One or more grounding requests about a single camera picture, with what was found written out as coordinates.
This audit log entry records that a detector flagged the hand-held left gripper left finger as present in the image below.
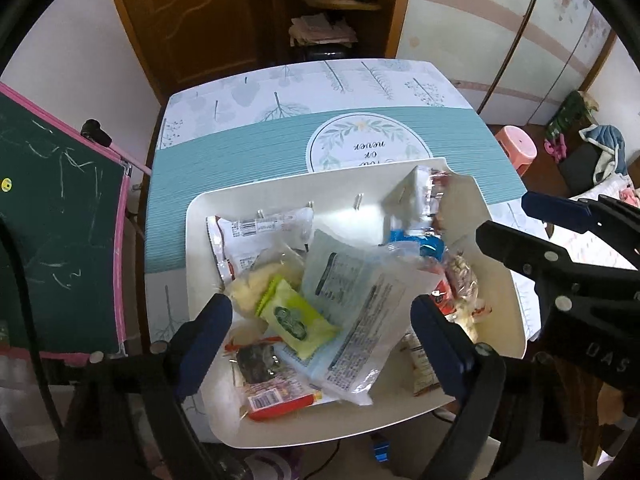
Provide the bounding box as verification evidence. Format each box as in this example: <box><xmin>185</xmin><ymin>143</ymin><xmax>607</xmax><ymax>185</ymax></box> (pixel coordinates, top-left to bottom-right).
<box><xmin>57</xmin><ymin>292</ymin><xmax>235</xmax><ymax>480</ymax></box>

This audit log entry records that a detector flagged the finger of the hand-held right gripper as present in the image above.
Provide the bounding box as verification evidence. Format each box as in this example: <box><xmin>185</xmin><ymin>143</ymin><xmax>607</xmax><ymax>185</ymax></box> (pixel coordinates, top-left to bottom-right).
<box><xmin>521</xmin><ymin>191</ymin><xmax>640</xmax><ymax>268</ymax></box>
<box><xmin>475</xmin><ymin>220</ymin><xmax>591</xmax><ymax>311</ymax></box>

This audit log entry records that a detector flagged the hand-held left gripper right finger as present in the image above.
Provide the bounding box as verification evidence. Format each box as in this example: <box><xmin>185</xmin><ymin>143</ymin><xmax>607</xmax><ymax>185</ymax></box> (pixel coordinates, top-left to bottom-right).
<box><xmin>410</xmin><ymin>294</ymin><xmax>586</xmax><ymax>480</ymax></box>

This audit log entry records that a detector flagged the beige cracker packet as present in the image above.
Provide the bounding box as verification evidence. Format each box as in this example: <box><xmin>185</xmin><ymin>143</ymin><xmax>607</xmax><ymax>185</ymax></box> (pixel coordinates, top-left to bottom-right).
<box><xmin>402</xmin><ymin>332</ymin><xmax>441</xmax><ymax>396</ymax></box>

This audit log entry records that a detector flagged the small black snack packet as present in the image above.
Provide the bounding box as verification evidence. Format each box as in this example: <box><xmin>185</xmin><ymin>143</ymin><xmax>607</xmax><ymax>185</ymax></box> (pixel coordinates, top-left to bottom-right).
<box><xmin>225</xmin><ymin>337</ymin><xmax>281</xmax><ymax>386</ymax></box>

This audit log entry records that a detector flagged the clear rice cracker packet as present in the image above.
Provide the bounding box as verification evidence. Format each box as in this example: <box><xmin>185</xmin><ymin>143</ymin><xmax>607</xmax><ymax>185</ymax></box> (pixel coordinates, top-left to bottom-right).
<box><xmin>442</xmin><ymin>255</ymin><xmax>493</xmax><ymax>341</ymax></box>

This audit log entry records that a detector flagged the clear packet of yellow puffs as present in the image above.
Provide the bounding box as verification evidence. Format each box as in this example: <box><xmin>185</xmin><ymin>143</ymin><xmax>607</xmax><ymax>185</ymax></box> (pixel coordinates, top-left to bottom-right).
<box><xmin>222</xmin><ymin>250</ymin><xmax>306</xmax><ymax>318</ymax></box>

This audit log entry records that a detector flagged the large grey-blue snack packet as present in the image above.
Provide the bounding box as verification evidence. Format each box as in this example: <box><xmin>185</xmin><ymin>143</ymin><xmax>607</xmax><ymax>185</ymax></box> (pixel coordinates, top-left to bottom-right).
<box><xmin>272</xmin><ymin>230</ymin><xmax>443</xmax><ymax>407</ymax></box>

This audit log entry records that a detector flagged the small dark red snack packet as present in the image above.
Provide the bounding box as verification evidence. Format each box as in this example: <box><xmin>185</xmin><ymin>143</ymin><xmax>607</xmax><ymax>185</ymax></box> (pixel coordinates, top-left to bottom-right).
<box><xmin>240</xmin><ymin>380</ymin><xmax>323</xmax><ymax>422</ymax></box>

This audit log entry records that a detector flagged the clear packet of red candy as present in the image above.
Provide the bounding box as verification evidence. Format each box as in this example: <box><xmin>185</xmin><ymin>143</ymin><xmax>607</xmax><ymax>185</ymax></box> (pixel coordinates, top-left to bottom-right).
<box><xmin>420</xmin><ymin>167</ymin><xmax>456</xmax><ymax>233</ymax></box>

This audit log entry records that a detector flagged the small green snack packet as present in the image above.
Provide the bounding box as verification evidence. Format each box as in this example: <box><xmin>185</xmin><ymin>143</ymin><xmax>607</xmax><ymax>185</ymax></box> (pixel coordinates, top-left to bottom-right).
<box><xmin>256</xmin><ymin>276</ymin><xmax>342</xmax><ymax>360</ymax></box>

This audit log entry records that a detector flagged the small blue snack packet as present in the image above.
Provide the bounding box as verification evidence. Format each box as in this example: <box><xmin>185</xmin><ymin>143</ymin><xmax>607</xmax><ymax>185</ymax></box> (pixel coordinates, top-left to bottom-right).
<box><xmin>387</xmin><ymin>230</ymin><xmax>446</xmax><ymax>261</ymax></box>

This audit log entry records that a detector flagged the white and maroon snack packet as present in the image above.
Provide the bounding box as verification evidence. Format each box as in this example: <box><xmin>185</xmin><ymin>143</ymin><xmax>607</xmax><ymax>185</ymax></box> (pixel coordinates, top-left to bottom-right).
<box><xmin>206</xmin><ymin>207</ymin><xmax>315</xmax><ymax>281</ymax></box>

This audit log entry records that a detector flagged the white plastic tray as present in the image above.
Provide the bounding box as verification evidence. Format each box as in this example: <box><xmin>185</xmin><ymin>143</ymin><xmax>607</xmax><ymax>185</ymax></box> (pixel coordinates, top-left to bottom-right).
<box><xmin>185</xmin><ymin>157</ymin><xmax>528</xmax><ymax>448</ymax></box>

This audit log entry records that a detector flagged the dark bag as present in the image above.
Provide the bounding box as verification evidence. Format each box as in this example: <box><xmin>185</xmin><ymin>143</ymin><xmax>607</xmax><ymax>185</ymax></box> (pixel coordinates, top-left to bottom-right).
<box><xmin>557</xmin><ymin>145</ymin><xmax>601</xmax><ymax>186</ymax></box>

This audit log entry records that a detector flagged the pink plastic toy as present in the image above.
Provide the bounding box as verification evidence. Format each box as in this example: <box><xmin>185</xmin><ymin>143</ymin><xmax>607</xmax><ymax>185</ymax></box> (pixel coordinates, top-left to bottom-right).
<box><xmin>544</xmin><ymin>135</ymin><xmax>568</xmax><ymax>161</ymax></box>

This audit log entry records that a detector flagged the bed with checked sheet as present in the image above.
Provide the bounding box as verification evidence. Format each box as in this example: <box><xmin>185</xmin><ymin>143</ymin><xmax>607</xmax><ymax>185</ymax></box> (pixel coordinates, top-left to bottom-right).
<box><xmin>510</xmin><ymin>175</ymin><xmax>640</xmax><ymax>341</ymax></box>

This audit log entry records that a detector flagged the blue and white cloth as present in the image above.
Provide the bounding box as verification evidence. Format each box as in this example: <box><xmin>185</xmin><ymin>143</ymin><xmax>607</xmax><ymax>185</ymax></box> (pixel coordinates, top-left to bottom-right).
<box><xmin>579</xmin><ymin>124</ymin><xmax>628</xmax><ymax>186</ymax></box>

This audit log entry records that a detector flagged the pink plastic stool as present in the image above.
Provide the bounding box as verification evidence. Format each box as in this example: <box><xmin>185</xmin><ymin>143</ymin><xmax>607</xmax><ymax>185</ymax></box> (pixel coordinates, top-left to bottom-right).
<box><xmin>494</xmin><ymin>125</ymin><xmax>538</xmax><ymax>177</ymax></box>

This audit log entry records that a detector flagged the green cardboard box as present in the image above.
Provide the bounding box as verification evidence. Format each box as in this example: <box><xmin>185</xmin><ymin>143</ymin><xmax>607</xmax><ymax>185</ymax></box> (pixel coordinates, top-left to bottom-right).
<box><xmin>547</xmin><ymin>91</ymin><xmax>598</xmax><ymax>136</ymax></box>

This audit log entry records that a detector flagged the pink framed green chalkboard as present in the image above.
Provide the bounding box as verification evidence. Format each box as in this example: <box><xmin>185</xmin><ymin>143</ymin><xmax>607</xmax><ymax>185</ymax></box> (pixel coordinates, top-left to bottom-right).
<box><xmin>0</xmin><ymin>82</ymin><xmax>153</xmax><ymax>363</ymax></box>

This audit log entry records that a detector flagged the pale floral wardrobe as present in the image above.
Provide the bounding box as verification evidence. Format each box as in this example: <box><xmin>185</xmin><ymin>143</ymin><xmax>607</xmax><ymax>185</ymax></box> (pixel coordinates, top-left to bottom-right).
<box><xmin>395</xmin><ymin>0</ymin><xmax>640</xmax><ymax>126</ymax></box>

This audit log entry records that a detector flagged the wooden corner shelf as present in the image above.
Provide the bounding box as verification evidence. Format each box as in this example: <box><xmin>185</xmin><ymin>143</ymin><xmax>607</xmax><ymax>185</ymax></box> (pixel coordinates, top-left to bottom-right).
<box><xmin>270</xmin><ymin>0</ymin><xmax>416</xmax><ymax>63</ymax></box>

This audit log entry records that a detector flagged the stack of folded papers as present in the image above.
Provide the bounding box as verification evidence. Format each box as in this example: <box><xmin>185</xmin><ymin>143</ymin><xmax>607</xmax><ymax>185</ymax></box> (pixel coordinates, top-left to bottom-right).
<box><xmin>289</xmin><ymin>12</ymin><xmax>358</xmax><ymax>46</ymax></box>

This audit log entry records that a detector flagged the brown wooden door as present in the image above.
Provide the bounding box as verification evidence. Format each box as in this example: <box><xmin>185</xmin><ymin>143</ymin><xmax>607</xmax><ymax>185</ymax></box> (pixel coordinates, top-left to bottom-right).
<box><xmin>102</xmin><ymin>0</ymin><xmax>281</xmax><ymax>103</ymax></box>

